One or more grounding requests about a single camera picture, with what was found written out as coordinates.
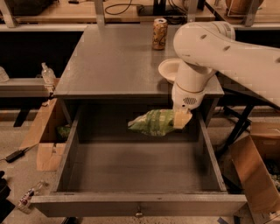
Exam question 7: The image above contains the cardboard box right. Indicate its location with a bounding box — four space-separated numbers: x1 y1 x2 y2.
229 122 280 224

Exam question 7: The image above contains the clear sanitizer bottle left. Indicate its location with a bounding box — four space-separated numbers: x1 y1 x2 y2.
41 62 56 85

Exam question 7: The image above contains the white paper bowl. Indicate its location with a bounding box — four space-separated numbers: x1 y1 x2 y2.
158 59 181 83

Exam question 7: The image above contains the green jalapeno chip bag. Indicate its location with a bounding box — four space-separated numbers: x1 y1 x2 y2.
128 109 174 137

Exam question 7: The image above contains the plastic bottle on floor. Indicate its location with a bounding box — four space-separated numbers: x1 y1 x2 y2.
17 180 49 214

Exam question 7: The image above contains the black folding table right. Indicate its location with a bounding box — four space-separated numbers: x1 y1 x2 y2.
215 72 280 158

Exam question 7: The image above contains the cardboard box left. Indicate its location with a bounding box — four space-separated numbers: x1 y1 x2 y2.
19 98 68 172

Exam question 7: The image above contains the cardboard box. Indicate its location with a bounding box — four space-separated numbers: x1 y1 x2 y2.
19 98 68 172
229 122 280 224

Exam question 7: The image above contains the green bag in box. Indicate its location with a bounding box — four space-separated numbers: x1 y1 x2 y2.
56 125 71 142

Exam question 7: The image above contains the grey cabinet with top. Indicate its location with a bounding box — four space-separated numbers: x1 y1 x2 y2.
52 24 225 128

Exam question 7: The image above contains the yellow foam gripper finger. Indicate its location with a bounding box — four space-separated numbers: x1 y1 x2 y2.
173 111 193 129

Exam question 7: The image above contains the open grey top drawer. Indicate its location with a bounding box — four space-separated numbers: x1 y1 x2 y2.
32 102 246 217

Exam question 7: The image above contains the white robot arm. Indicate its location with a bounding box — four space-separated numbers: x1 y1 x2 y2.
171 22 280 129

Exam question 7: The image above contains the black power adapter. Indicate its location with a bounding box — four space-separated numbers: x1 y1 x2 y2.
5 150 25 163

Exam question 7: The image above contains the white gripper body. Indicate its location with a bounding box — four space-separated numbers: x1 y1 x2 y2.
171 83 205 110

